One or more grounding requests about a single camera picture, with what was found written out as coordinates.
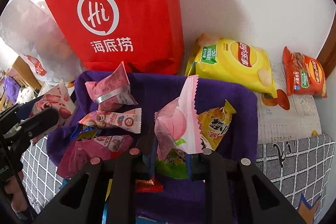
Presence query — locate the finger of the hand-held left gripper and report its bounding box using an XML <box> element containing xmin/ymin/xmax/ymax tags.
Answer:
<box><xmin>0</xmin><ymin>98</ymin><xmax>46</xmax><ymax>126</ymax></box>
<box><xmin>5</xmin><ymin>108</ymin><xmax>60</xmax><ymax>146</ymax></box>

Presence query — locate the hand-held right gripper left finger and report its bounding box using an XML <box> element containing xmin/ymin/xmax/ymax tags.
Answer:
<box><xmin>33</xmin><ymin>132</ymin><xmax>158</xmax><ymax>224</ymax></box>

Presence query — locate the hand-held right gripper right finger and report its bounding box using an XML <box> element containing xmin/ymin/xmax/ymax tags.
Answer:
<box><xmin>185</xmin><ymin>148</ymin><xmax>306</xmax><ymax>224</ymax></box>

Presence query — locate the green triangular snack packet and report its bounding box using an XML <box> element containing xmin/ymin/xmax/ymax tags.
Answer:
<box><xmin>155</xmin><ymin>149</ymin><xmax>189</xmax><ymax>178</ymax></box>

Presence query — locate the red snack packet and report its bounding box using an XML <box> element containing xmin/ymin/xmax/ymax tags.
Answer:
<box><xmin>135</xmin><ymin>179</ymin><xmax>163</xmax><ymax>193</ymax></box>

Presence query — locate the pink strawberry snack packet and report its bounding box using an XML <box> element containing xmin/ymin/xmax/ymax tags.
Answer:
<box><xmin>29</xmin><ymin>80</ymin><xmax>76</xmax><ymax>143</ymax></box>

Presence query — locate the pale pink peach packet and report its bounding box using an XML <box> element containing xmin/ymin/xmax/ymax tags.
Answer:
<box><xmin>154</xmin><ymin>75</ymin><xmax>208</xmax><ymax>161</ymax></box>

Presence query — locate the small blue snack packet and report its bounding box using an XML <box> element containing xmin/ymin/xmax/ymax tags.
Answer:
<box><xmin>70</xmin><ymin>126</ymin><xmax>101</xmax><ymax>142</ymax></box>

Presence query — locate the yellow triangular snack packet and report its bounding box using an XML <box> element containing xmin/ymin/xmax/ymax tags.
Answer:
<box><xmin>197</xmin><ymin>100</ymin><xmax>237</xmax><ymax>151</ymax></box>

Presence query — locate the magenta snack packet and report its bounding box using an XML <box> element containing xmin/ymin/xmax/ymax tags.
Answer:
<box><xmin>56</xmin><ymin>135</ymin><xmax>133</xmax><ymax>178</ymax></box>

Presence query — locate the long white pink candy packet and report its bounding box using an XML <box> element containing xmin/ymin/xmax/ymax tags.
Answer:
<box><xmin>78</xmin><ymin>108</ymin><xmax>142</xmax><ymax>134</ymax></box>

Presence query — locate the purple towel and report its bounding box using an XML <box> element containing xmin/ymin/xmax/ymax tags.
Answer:
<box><xmin>47</xmin><ymin>70</ymin><xmax>258</xmax><ymax>219</ymax></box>

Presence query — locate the pink snack bag silver band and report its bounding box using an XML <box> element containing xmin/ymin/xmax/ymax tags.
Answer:
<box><xmin>85</xmin><ymin>61</ymin><xmax>138</xmax><ymax>111</ymax></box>

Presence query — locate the person's left hand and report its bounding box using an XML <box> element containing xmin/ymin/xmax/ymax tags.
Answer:
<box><xmin>5</xmin><ymin>179</ymin><xmax>29</xmax><ymax>216</ymax></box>

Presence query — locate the white floral pillow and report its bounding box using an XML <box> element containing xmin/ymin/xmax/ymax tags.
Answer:
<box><xmin>16</xmin><ymin>86</ymin><xmax>36</xmax><ymax>105</ymax></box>

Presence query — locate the wooden headboard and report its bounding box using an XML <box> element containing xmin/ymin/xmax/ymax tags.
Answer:
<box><xmin>12</xmin><ymin>56</ymin><xmax>42</xmax><ymax>90</ymax></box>

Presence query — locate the white plastic bag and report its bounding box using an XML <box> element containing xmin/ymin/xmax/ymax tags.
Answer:
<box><xmin>0</xmin><ymin>0</ymin><xmax>79</xmax><ymax>83</ymax></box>

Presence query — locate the grey checked blanket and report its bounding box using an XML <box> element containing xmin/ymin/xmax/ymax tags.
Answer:
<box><xmin>20</xmin><ymin>132</ymin><xmax>335</xmax><ymax>224</ymax></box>

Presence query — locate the yellow chip bag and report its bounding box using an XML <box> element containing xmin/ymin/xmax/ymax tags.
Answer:
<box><xmin>185</xmin><ymin>34</ymin><xmax>278</xmax><ymax>98</ymax></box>

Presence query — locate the newspaper print cloth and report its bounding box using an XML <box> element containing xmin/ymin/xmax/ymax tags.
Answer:
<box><xmin>256</xmin><ymin>61</ymin><xmax>324</xmax><ymax>146</ymax></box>

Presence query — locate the orange chip bag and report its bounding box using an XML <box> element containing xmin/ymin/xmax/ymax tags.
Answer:
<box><xmin>283</xmin><ymin>46</ymin><xmax>328</xmax><ymax>98</ymax></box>

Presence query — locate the brown wooden door frame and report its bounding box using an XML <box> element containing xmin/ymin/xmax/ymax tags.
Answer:
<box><xmin>316</xmin><ymin>30</ymin><xmax>336</xmax><ymax>72</ymax></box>

